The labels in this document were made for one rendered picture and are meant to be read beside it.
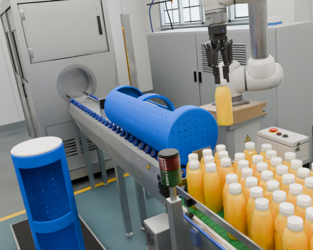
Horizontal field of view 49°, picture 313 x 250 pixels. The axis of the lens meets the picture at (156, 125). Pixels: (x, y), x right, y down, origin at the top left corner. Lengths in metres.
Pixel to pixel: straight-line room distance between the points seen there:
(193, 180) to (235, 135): 0.82
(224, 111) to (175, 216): 0.55
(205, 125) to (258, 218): 0.66
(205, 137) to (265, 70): 0.65
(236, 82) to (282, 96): 1.16
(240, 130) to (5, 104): 4.99
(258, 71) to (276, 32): 1.03
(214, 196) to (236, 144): 0.84
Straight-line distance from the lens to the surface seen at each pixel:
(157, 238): 1.39
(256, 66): 2.09
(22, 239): 2.93
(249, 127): 2.18
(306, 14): 4.35
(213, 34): 1.43
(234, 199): 1.16
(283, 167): 1.28
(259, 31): 2.04
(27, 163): 1.94
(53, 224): 2.09
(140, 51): 7.25
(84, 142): 3.49
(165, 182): 1.04
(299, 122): 3.49
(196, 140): 1.62
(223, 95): 1.44
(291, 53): 3.25
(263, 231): 1.10
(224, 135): 2.12
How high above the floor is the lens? 1.65
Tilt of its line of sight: 18 degrees down
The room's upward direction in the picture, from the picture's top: 7 degrees counter-clockwise
